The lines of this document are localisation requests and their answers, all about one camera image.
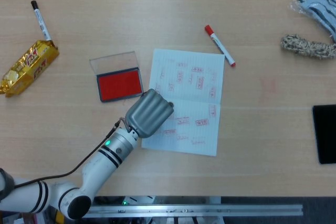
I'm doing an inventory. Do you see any red white marker pen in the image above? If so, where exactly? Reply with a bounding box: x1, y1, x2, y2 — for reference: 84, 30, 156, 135
204, 24, 236, 68

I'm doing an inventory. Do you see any red ink pad clear lid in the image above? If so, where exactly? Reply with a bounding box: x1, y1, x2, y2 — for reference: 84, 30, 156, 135
89, 51, 144, 103

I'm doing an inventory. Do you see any dark arm cable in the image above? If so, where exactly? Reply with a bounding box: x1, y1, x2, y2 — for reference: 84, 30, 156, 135
10, 118, 129, 190

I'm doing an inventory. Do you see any open lined stamped notebook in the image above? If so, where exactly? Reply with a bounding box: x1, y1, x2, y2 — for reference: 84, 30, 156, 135
141, 48, 226, 157

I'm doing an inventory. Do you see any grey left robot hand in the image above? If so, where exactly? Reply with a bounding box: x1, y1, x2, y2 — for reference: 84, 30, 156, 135
124, 89, 175, 138

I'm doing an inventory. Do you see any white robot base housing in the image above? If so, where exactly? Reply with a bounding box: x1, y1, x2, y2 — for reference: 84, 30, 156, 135
122, 195, 156, 206

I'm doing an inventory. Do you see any black white marker pen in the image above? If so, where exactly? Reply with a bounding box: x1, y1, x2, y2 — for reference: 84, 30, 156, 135
30, 0, 53, 41

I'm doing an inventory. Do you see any gold snack package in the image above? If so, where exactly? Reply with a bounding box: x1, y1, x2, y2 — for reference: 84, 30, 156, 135
0, 39, 60, 98

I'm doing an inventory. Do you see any aluminium rail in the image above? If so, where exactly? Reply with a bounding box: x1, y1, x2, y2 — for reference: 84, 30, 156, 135
86, 204, 304, 219

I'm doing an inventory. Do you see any black smartphone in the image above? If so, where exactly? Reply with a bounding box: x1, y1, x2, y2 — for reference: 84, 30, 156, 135
311, 104, 336, 165

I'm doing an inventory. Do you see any striped cloth in plastic bag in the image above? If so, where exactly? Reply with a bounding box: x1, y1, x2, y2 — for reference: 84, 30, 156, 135
289, 0, 336, 43

